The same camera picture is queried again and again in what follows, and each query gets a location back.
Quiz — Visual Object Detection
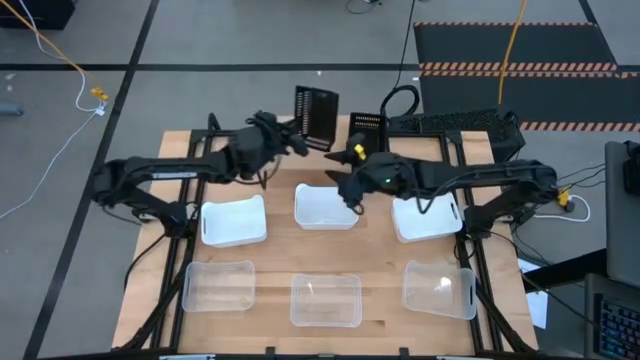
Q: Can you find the long black cable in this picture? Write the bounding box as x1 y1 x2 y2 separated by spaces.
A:
379 0 422 119

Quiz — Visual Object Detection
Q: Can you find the black side desk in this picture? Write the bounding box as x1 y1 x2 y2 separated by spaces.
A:
522 248 640 360

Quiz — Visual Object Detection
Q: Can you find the black aluminium table frame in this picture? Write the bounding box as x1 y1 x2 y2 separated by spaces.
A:
119 127 540 354

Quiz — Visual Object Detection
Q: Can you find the short white cable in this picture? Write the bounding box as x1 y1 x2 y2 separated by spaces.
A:
532 192 592 224

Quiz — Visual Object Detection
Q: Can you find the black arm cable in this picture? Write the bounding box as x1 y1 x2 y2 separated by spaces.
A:
123 230 169 292

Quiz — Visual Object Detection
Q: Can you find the clear plastic basket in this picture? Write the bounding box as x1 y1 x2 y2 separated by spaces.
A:
401 259 478 322
289 272 364 329
181 259 257 314

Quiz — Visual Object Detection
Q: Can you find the yellow cable with connector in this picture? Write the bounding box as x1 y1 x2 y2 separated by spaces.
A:
0 0 110 103

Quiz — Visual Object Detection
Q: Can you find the white plastic basket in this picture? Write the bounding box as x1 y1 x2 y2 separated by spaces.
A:
200 194 269 249
390 191 464 245
293 182 360 232

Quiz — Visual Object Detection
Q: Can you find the black power cable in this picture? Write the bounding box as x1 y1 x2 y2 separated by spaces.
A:
553 162 609 194

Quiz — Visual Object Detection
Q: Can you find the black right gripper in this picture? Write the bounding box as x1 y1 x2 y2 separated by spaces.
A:
323 148 420 215

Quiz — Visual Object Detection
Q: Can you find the backlit computer keyboard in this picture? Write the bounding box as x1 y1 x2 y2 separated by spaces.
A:
594 293 640 360

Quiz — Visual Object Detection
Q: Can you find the grey closed laptop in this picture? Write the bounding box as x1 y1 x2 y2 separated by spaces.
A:
603 140 640 290

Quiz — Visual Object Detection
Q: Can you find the long yellow cable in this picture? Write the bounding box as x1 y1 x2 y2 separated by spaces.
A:
497 0 530 106

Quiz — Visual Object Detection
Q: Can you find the black perforated box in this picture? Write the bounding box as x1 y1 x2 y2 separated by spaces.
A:
388 108 527 163

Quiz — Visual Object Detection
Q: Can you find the long white cable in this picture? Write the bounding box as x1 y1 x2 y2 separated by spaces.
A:
0 0 109 221

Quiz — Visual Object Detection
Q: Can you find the black hazard-striped floor mat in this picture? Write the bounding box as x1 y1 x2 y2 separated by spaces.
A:
418 68 640 134
412 20 620 72

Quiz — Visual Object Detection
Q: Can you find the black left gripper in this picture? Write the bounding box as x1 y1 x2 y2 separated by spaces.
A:
252 112 311 161

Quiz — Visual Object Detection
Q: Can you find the black desk device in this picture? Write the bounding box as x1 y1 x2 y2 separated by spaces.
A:
621 141 640 197

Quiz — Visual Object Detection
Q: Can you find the black cabinet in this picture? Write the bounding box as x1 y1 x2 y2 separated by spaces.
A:
0 0 77 30

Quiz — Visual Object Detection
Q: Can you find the black slotted plastic basket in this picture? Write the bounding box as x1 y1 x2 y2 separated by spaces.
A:
347 111 388 155
293 84 340 153

